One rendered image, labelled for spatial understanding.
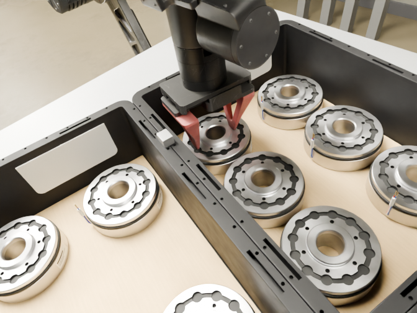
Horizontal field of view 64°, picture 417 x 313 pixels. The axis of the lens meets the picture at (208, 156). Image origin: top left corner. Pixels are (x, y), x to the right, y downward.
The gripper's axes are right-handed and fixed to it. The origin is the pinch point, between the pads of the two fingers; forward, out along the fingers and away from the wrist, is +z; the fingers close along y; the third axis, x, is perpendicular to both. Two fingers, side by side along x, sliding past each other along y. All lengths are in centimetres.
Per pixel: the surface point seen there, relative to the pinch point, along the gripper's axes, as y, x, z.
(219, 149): -0.8, -2.6, 1.0
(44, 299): -28.9, -6.7, 5.2
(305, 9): 152, 140, 70
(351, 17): 158, 106, 68
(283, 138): 9.6, -4.2, 3.9
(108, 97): -7, 47, 16
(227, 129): 2.1, -0.3, 0.4
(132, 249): -17.5, -7.2, 4.9
